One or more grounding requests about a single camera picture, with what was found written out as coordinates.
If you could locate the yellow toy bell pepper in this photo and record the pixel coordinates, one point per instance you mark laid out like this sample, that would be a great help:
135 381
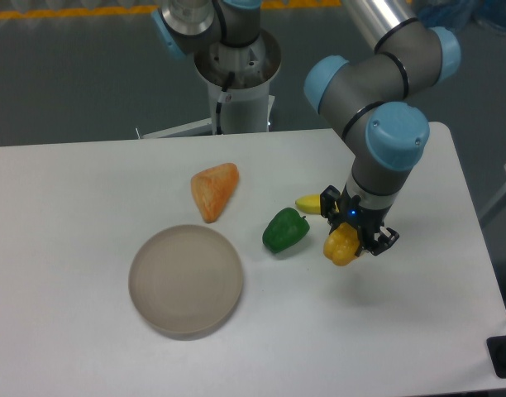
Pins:
341 245

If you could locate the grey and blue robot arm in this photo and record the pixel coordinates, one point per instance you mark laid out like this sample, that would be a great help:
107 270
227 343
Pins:
364 104

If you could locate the black device at table edge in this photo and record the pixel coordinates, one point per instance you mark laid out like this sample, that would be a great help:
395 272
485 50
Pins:
497 353

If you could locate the yellow toy banana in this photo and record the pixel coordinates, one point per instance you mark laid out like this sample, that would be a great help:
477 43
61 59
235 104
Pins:
309 204

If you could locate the blue plastic bags in background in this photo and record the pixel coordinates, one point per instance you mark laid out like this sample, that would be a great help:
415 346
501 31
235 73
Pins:
455 15

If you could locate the green toy bell pepper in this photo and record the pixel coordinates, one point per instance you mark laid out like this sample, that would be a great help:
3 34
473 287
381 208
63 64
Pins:
286 229

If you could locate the orange triangular toy bread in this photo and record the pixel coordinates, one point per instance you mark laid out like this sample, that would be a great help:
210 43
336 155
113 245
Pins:
212 188

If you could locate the beige round plate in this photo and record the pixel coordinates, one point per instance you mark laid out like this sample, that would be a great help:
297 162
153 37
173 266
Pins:
186 281

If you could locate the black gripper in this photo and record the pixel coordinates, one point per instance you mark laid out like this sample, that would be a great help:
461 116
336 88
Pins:
369 223

